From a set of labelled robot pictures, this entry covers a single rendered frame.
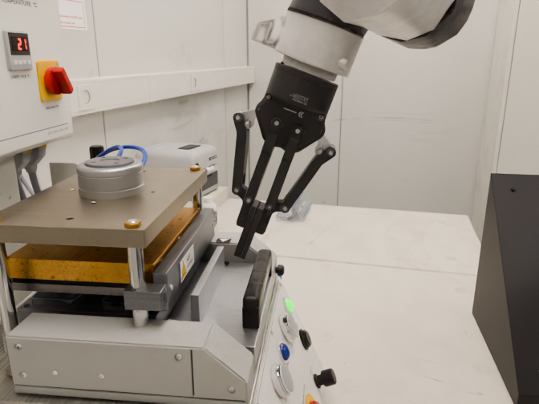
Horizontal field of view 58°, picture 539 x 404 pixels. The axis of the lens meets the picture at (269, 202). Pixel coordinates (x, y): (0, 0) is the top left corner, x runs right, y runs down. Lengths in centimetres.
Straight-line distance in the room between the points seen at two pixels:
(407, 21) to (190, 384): 40
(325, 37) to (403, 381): 59
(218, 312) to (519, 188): 64
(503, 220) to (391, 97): 214
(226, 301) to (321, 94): 29
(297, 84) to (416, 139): 258
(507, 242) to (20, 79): 81
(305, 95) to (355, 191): 265
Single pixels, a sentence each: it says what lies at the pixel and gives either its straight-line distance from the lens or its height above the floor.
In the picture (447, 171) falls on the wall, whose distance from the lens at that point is 313.
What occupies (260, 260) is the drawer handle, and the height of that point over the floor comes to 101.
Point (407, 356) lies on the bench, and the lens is 96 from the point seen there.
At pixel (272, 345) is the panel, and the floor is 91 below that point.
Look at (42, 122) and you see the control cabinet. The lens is 75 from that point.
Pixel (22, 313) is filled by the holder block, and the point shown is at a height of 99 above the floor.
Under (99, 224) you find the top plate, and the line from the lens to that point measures 52.
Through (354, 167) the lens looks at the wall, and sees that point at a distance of 312.
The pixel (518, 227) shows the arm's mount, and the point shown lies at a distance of 99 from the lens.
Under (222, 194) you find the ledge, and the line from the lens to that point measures 179.
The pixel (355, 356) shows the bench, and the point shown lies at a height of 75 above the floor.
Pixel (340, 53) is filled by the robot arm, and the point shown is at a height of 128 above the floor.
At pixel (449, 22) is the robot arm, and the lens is 50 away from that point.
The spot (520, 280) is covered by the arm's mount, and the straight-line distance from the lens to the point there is 94.
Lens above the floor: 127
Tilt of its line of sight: 17 degrees down
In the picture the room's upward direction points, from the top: straight up
